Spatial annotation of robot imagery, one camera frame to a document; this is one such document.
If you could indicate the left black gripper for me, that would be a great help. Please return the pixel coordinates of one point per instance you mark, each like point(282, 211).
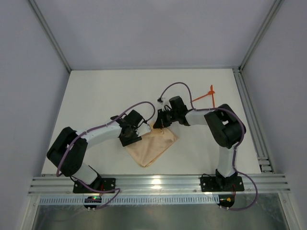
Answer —
point(131, 140)

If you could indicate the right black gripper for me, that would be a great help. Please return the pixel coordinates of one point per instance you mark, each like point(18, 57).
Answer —
point(160, 119)

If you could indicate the peach cloth napkin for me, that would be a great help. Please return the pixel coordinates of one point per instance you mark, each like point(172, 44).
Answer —
point(152, 145)

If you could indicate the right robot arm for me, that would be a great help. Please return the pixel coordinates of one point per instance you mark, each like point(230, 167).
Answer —
point(226, 128)

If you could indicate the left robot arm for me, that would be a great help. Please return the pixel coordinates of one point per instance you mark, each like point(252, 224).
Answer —
point(68, 150)

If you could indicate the orange plastic fork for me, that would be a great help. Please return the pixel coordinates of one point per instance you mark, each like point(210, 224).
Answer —
point(207, 94)

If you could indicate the orange plastic knife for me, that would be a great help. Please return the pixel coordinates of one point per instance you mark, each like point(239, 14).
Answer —
point(212, 95)

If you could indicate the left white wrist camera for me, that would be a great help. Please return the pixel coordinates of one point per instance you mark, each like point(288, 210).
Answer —
point(143, 129)

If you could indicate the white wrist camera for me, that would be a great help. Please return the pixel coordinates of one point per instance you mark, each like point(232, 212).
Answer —
point(163, 102)
point(143, 129)

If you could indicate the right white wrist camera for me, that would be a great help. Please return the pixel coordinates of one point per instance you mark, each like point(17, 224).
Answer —
point(163, 102)

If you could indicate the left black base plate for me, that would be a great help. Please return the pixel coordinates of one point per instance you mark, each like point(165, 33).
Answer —
point(103, 185)

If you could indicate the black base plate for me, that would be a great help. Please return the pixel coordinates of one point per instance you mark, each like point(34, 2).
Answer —
point(103, 185)
point(218, 183)

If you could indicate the perforated cable tray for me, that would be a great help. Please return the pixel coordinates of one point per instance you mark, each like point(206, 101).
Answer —
point(129, 200)

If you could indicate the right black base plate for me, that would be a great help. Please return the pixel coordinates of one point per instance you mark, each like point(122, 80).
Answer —
point(218, 183)

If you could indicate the right side aluminium rail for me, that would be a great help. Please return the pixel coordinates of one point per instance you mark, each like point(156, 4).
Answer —
point(257, 136)

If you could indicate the aluminium rail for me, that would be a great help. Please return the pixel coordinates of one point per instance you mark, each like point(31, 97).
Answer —
point(257, 136)
point(155, 184)

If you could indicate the aluminium front rail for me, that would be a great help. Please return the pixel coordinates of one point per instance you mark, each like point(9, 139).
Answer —
point(155, 184)

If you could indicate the right frame post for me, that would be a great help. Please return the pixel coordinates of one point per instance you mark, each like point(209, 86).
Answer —
point(274, 9)

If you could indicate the frame post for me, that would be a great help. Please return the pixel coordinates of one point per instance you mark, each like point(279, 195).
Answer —
point(43, 23)
point(274, 9)

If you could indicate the left frame post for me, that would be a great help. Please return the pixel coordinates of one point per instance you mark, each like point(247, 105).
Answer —
point(43, 23)

